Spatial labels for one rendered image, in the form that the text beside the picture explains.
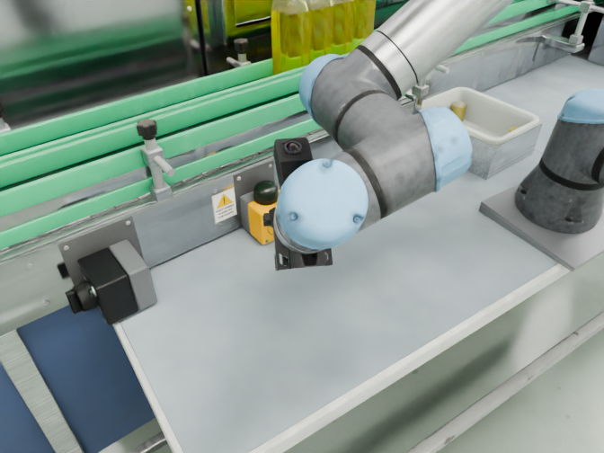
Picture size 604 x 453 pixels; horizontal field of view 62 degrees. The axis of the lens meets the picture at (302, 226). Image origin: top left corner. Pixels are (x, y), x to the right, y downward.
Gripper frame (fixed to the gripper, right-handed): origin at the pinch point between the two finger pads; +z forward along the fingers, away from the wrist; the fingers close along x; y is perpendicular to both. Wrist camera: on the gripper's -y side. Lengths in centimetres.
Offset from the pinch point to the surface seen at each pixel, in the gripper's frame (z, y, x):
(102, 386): 24, 25, -36
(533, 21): 51, -57, 78
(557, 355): 57, 36, 74
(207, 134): 3.2, -15.8, -11.8
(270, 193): 8.6, -6.3, -2.2
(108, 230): 1.5, -1.5, -27.5
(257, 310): 3.1, 12.8, -6.3
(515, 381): 53, 41, 59
